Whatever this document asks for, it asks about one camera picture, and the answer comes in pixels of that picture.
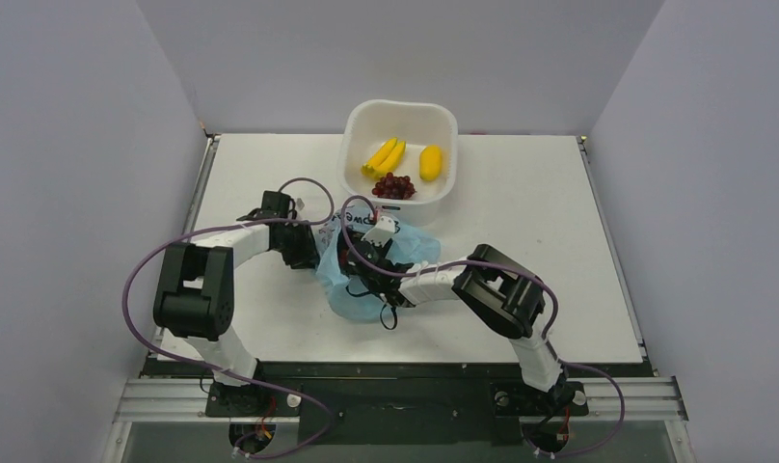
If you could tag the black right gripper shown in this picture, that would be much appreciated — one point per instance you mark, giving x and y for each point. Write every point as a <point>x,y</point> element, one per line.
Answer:
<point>358,257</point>

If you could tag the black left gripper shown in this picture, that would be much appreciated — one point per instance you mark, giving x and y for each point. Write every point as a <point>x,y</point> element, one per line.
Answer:
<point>308,258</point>

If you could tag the light blue plastic bag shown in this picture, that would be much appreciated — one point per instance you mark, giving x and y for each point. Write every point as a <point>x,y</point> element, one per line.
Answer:
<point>410,246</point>

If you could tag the dark red fake fruit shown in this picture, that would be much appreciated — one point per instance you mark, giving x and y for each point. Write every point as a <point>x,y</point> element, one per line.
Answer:
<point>394,187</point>

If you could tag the yellow fake fruit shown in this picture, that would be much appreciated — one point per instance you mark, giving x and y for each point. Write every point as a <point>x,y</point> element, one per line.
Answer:
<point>430,163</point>
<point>386,159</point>

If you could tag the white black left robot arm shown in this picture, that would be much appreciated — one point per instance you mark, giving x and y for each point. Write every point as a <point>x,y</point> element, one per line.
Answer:
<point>194,300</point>

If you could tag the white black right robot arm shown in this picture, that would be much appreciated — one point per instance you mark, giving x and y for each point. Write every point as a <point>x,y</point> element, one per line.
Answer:
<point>504,295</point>

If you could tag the white plastic basket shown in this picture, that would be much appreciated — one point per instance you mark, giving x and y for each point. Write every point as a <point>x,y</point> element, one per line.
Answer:
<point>419,124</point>

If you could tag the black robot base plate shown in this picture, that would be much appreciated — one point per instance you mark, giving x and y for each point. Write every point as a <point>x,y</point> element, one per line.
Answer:
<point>388,404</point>

